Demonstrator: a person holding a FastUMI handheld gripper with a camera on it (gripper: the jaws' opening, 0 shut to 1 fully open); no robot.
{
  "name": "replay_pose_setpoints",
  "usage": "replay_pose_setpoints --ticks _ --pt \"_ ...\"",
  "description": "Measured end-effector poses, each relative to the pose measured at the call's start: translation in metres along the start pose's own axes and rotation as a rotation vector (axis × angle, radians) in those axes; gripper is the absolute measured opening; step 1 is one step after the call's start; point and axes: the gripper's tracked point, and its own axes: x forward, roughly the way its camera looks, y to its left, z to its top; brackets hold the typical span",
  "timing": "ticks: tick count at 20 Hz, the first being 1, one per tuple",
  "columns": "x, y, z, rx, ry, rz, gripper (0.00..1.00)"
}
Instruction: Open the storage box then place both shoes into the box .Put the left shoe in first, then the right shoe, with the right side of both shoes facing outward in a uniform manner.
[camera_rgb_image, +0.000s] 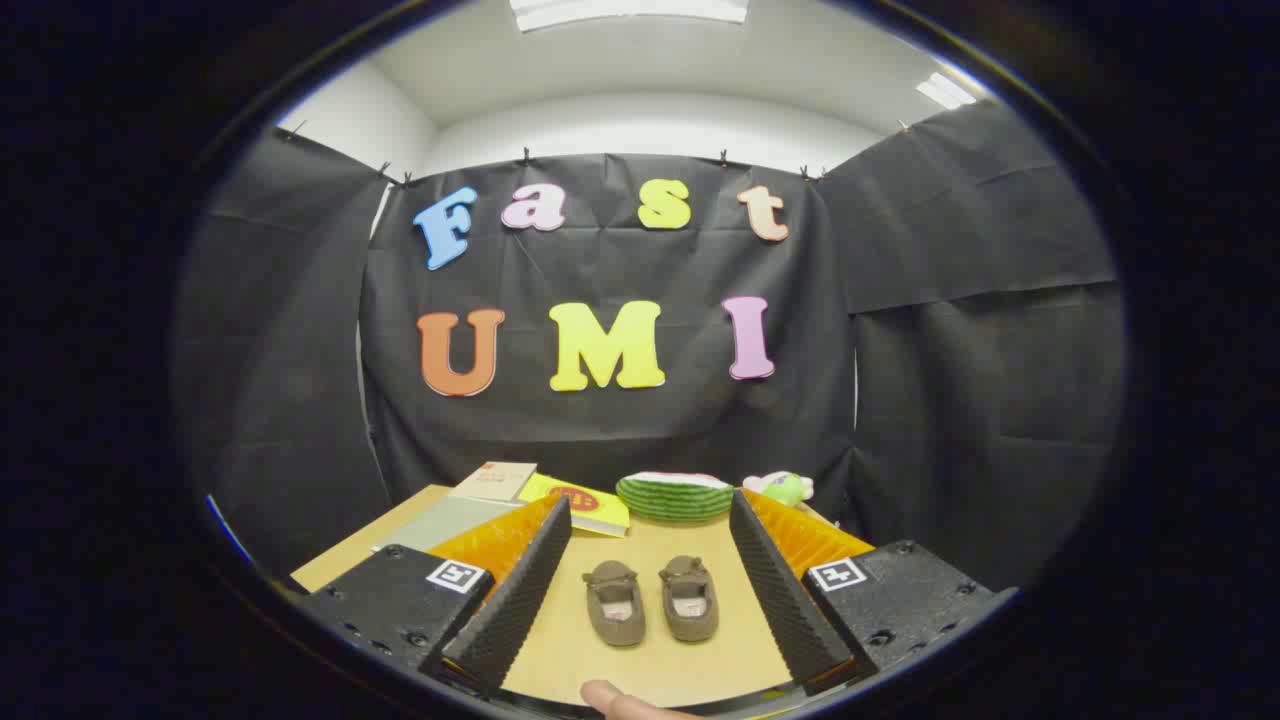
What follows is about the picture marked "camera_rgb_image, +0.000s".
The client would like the long ceiling light panel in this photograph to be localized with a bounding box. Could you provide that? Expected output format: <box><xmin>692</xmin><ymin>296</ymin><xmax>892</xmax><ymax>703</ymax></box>
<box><xmin>508</xmin><ymin>0</ymin><xmax>751</xmax><ymax>33</ymax></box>

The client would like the pale fabric storage box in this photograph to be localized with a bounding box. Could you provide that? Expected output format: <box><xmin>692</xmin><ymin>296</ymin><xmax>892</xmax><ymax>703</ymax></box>
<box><xmin>372</xmin><ymin>495</ymin><xmax>531</xmax><ymax>554</ymax></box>

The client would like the brown shoe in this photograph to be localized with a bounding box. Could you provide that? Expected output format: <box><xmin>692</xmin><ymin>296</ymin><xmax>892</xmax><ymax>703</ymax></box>
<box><xmin>583</xmin><ymin>560</ymin><xmax>647</xmax><ymax>648</ymax></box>
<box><xmin>658</xmin><ymin>555</ymin><xmax>720</xmax><ymax>643</ymax></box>

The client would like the pink and green plush toy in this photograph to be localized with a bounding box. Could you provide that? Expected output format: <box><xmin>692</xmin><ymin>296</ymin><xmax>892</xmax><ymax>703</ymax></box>
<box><xmin>742</xmin><ymin>471</ymin><xmax>815</xmax><ymax>508</ymax></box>

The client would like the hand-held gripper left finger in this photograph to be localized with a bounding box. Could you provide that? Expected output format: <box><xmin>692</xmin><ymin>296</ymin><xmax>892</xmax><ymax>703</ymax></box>
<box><xmin>295</xmin><ymin>495</ymin><xmax>573</xmax><ymax>696</ymax></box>

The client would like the small ceiling light panel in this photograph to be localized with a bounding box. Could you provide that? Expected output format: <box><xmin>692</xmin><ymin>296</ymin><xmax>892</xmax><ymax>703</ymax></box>
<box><xmin>915</xmin><ymin>70</ymin><xmax>979</xmax><ymax>111</ymax></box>

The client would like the beige book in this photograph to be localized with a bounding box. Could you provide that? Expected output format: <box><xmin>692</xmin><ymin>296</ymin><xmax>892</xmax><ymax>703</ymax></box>
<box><xmin>447</xmin><ymin>461</ymin><xmax>538</xmax><ymax>504</ymax></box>

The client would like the yellow book with red circle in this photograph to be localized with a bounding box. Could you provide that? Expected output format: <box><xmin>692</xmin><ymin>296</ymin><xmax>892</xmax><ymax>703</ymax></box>
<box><xmin>517</xmin><ymin>473</ymin><xmax>631</xmax><ymax>539</ymax></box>

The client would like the black backdrop cloth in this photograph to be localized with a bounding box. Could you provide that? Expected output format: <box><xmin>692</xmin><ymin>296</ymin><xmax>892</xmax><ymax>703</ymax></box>
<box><xmin>170</xmin><ymin>100</ymin><xmax>1129</xmax><ymax>591</ymax></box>

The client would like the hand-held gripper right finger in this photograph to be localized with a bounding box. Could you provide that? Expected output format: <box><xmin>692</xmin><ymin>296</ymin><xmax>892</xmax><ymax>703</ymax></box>
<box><xmin>728</xmin><ymin>488</ymin><xmax>1021</xmax><ymax>696</ymax></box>

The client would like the watermelon slice plush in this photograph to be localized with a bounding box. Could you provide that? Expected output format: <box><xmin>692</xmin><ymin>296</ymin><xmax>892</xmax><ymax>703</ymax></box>
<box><xmin>615</xmin><ymin>472</ymin><xmax>736</xmax><ymax>523</ymax></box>

